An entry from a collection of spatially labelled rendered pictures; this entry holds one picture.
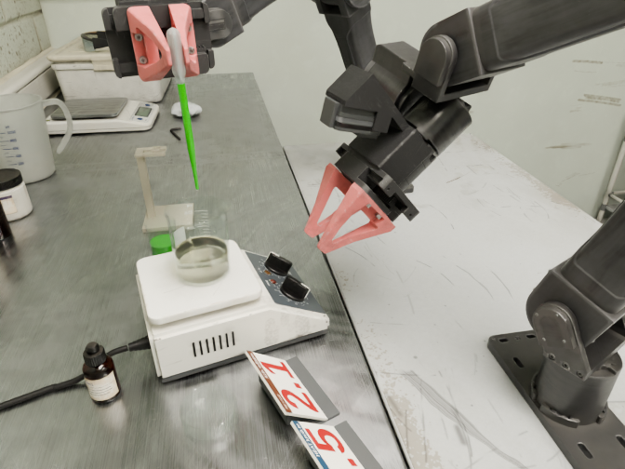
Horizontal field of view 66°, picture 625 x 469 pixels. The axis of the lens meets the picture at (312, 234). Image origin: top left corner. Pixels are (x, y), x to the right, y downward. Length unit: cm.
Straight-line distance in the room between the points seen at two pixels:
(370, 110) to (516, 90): 188
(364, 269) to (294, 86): 133
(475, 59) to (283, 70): 151
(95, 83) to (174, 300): 113
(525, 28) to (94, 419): 53
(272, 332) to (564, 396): 30
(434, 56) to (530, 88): 189
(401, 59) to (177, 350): 38
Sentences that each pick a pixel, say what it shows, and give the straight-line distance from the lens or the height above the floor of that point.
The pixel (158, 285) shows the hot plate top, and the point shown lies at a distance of 55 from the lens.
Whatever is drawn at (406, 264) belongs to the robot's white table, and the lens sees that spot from 72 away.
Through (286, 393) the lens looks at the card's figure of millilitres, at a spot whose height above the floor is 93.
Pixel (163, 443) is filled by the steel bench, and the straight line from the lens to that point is 51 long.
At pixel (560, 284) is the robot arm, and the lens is 47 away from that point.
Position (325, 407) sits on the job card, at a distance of 51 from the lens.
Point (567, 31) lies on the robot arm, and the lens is 43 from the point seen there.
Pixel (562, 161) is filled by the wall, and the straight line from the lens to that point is 260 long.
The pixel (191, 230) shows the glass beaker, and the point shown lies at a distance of 50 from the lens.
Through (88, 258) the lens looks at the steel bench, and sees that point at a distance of 80.
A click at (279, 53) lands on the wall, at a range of 192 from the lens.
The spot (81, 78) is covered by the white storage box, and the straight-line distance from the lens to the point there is 159.
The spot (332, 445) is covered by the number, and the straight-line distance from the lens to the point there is 47.
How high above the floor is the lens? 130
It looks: 31 degrees down
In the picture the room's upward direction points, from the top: straight up
